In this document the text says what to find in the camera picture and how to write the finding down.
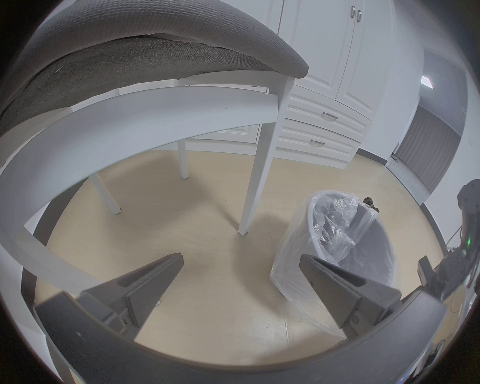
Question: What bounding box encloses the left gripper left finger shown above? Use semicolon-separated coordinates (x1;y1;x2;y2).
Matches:
77;254;184;340

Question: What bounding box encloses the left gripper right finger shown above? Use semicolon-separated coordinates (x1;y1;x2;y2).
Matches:
299;254;403;336

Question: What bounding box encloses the clear plastic bag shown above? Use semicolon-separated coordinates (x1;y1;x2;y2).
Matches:
270;189;401;338

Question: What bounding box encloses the white trash bin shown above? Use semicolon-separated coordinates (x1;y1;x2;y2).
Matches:
307;191;398;331

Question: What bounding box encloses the grey curtain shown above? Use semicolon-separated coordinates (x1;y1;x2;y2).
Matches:
395;105;464;192

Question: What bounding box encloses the white chair grey seat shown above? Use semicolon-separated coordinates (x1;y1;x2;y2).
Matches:
0;0;310;299

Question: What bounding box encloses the white wardrobe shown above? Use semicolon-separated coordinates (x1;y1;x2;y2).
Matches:
185;0;398;169

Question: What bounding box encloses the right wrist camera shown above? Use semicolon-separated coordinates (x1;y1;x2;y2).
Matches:
417;255;442;292

